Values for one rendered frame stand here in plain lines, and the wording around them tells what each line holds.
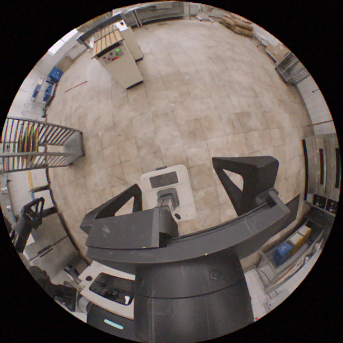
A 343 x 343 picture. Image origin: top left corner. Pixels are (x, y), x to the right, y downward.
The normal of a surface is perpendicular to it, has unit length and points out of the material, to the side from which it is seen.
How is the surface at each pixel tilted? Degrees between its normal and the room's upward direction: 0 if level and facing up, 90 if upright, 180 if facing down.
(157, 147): 0
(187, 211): 0
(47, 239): 89
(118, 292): 90
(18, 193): 90
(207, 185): 0
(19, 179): 90
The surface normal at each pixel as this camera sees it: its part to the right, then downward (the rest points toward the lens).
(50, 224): 0.96, -0.24
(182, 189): -0.11, 0.10
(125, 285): -0.25, -0.97
